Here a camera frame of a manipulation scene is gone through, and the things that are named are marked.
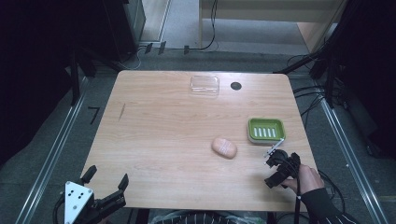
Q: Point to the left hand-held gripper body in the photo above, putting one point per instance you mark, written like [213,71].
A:
[77,199]

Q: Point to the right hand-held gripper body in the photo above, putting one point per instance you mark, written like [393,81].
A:
[285,166]

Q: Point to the green soap dish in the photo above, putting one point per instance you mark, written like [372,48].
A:
[266,130]

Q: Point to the pink soap bar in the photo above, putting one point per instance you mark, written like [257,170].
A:
[224,148]

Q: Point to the person's right hand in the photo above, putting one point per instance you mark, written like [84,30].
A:
[306,180]

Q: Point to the black round table grommet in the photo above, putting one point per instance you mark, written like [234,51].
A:
[236,86]

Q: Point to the black stand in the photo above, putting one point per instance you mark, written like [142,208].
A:
[299,63]
[74,84]

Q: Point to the clear plastic box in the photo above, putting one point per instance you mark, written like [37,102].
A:
[205,85]

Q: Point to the black cabinet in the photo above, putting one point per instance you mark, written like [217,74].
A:
[124,25]

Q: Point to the light wooden furniture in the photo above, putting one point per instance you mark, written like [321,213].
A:
[264,8]

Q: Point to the metal floor rail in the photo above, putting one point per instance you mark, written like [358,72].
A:
[49,158]
[351,158]

